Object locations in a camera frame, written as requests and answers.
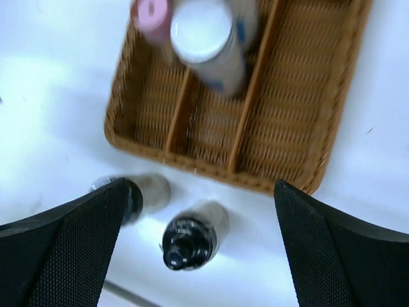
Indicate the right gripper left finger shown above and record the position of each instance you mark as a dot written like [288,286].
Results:
[60,257]

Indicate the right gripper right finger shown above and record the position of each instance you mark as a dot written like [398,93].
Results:
[336,259]

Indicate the black cap bottle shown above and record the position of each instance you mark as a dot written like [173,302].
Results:
[193,237]
[148,193]

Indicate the silver cap jar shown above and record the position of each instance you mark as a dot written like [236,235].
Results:
[203,36]

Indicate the pink cap spice bottle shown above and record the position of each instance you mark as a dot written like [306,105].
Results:
[152,18]

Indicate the brown wicker divided basket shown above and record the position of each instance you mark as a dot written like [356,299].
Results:
[282,126]

